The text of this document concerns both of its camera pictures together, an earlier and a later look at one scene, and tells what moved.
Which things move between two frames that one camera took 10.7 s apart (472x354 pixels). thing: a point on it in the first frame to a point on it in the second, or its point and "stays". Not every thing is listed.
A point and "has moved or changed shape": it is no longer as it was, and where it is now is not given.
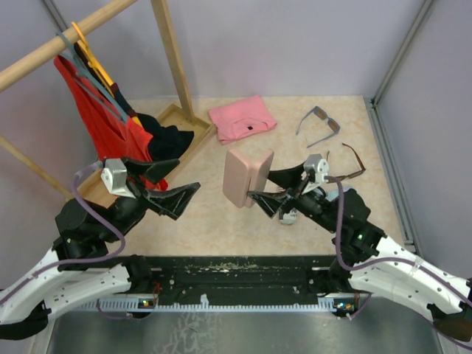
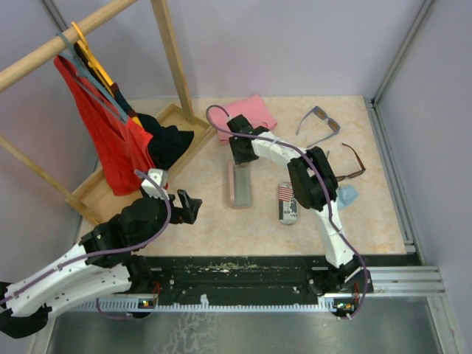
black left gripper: (172, 200) to (191, 212)
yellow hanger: (95, 64) stays
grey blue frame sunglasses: (332, 125) stays
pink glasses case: (245, 169) has moved or changed shape
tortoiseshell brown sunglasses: (349, 175) stays
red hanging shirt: (114, 139) stays
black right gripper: (272, 202) to (239, 158)
